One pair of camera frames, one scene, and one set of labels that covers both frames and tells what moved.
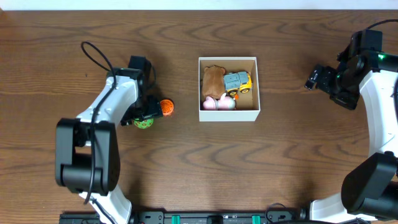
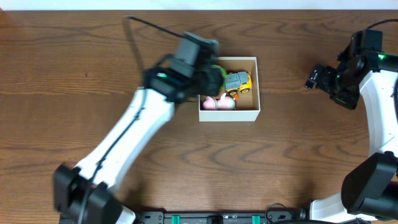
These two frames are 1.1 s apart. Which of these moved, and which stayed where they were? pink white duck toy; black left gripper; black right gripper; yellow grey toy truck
Moved: black left gripper
Stayed: pink white duck toy; yellow grey toy truck; black right gripper
